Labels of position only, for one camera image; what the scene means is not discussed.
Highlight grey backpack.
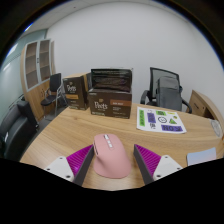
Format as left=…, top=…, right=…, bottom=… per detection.
left=155, top=76, right=184, bottom=112

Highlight black cardboard box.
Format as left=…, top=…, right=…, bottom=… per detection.
left=90, top=67, right=133, bottom=93

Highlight blue-pink gradient mouse pad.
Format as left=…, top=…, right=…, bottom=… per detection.
left=186, top=147, right=218, bottom=167

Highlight wide brown cardboard box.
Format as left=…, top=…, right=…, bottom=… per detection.
left=87, top=89, right=133, bottom=120

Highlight wooden side desk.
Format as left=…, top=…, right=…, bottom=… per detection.
left=188, top=89, right=224, bottom=131

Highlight pink computer mouse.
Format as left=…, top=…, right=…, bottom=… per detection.
left=92, top=133, right=132, bottom=179

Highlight ceiling light panel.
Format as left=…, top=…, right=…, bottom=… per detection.
left=23, top=22, right=35, bottom=33

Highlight wooden shelf cabinet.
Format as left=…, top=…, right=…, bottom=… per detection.
left=19, top=38, right=56, bottom=122

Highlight black metal-legged visitor chair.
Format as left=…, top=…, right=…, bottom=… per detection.
left=40, top=72, right=68, bottom=118

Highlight black leather sofa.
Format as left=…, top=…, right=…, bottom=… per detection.
left=0, top=99, right=40, bottom=162

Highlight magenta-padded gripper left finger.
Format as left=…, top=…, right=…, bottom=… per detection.
left=43, top=143, right=96, bottom=188

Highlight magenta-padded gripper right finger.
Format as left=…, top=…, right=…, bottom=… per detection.
left=133, top=143, right=184, bottom=185

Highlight white sticker sheet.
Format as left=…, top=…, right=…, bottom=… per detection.
left=136, top=106, right=187, bottom=135

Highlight tall brown cardboard box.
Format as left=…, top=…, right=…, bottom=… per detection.
left=62, top=73, right=90, bottom=111

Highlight black mesh office chair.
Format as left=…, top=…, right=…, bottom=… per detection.
left=139, top=66, right=193, bottom=114

